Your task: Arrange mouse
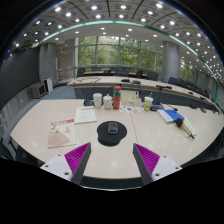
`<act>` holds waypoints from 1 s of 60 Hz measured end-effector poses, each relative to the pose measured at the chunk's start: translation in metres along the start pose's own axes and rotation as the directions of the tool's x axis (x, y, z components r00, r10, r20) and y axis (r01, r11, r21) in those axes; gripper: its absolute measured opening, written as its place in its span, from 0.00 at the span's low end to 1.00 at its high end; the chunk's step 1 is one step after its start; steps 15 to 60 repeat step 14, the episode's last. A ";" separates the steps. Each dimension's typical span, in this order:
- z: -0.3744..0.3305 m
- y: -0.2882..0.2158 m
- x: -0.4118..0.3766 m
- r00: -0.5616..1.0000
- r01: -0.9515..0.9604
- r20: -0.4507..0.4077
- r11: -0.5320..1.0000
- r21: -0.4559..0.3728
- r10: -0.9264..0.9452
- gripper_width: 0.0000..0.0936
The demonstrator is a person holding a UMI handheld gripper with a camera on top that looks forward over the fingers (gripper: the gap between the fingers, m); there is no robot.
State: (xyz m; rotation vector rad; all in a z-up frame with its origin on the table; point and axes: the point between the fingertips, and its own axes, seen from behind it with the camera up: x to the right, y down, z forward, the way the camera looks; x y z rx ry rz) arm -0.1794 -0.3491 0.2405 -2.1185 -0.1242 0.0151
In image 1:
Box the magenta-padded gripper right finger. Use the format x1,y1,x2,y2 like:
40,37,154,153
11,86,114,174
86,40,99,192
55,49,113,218
132,143,183,186

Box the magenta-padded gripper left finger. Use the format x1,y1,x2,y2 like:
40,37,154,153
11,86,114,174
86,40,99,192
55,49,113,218
41,142,93,186

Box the black computer mouse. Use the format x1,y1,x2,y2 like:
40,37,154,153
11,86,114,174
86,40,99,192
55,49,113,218
107,121,119,135

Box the black mouse pad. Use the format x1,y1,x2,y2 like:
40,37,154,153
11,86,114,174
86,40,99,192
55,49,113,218
96,120,128,147

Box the red and white pamphlet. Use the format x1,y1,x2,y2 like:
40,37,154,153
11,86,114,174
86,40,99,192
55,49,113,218
47,118,78,149

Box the white document with red heading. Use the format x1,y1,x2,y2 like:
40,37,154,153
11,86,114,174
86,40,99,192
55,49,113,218
73,105,98,125

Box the blue and white book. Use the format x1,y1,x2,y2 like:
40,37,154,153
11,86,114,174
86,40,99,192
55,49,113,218
156,109,185,124

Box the black conference microphone unit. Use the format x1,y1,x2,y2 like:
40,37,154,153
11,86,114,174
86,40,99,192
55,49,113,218
83,78,101,107
149,99,165,112

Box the colourful printed leaflet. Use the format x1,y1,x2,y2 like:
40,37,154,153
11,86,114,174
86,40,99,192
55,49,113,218
119,105,142,115

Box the green and white paper cup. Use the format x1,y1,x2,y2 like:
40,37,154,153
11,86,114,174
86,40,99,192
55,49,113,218
143,96,155,112

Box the white lidded ceramic mug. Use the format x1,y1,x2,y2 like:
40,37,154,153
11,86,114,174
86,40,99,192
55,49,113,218
102,93,114,110

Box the red bottle with green band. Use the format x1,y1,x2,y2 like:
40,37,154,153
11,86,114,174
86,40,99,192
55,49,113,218
112,85,123,111

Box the grey cabinet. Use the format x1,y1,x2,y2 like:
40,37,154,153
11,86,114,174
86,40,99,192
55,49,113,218
30,82,48,100

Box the white floor appliance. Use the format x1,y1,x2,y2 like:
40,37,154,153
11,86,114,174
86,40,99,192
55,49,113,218
43,77,54,94

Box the dark office chairs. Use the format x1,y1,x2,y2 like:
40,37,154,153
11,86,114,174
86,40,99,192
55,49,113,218
76,65,218,111

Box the ceiling lights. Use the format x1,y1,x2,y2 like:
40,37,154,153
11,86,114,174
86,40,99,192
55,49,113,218
9,0,224,78

